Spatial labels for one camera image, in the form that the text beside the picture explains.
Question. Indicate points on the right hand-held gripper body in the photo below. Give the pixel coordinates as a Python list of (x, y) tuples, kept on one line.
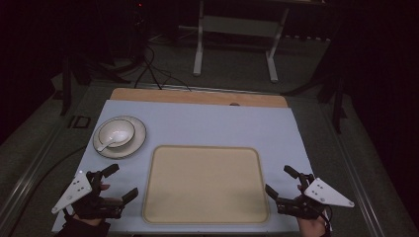
[(326, 194)]

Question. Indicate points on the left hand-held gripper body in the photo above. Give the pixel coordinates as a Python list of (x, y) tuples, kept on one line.
[(79, 191)]

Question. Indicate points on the person's left hand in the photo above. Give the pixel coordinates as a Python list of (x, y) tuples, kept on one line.
[(87, 221)]

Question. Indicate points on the person's right hand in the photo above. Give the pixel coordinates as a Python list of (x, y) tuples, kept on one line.
[(311, 227)]

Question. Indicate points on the white ceramic spoon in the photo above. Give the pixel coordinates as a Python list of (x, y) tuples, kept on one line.
[(120, 135)]

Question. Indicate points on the white plate with dark rim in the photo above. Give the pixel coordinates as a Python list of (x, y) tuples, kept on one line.
[(139, 138)]

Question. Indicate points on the white ceramic bowl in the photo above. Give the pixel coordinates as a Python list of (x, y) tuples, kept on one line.
[(112, 126)]

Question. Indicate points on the beige rectangular tray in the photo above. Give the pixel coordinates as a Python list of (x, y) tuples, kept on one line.
[(204, 184)]

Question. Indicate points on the black metal stand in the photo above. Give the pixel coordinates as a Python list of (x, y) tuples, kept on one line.
[(66, 85), (336, 105)]

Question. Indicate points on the light blue table mat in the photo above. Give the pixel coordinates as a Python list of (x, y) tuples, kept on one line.
[(214, 125)]

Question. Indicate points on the black square floor bracket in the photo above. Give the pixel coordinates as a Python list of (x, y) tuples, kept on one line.
[(79, 121)]

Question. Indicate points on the white metal desk frame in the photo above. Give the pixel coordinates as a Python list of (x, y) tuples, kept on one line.
[(197, 59)]

